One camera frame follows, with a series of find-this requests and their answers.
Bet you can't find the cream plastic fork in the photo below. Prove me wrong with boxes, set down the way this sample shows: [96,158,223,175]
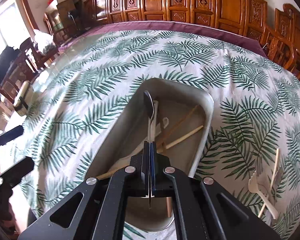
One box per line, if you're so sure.
[248,171,279,219]

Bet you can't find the brown wooden chopstick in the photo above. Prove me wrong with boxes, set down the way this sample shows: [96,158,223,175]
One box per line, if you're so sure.
[156,105,198,146]

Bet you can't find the cream chopstick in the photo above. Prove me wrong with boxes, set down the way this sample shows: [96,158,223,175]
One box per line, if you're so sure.
[157,125,204,153]

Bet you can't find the small white plastic spoon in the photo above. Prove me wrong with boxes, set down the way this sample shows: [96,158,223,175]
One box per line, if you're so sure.
[154,100,170,138]

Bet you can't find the metal spoon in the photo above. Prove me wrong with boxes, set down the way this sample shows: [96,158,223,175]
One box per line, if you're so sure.
[143,90,155,208]

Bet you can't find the dark wooden chair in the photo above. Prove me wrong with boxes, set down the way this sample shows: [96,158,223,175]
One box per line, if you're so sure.
[0,38,58,102]

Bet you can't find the palm leaf tablecloth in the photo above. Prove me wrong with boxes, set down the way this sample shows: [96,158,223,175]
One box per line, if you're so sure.
[15,30,300,239]

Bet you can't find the grey metal tray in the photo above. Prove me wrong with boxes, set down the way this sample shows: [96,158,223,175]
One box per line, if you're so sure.
[88,79,214,231]

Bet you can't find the stacked cardboard boxes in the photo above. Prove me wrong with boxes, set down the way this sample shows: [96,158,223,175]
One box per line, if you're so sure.
[45,0,76,30]

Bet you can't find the purple bench cushion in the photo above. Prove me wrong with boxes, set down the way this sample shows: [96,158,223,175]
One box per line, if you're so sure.
[58,21,267,57]

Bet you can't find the carved wooden armchair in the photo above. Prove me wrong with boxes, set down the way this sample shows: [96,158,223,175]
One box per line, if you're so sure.
[275,3,300,79]

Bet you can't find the carved wooden sofa bench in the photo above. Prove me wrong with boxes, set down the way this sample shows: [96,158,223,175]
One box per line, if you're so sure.
[83,0,298,71]

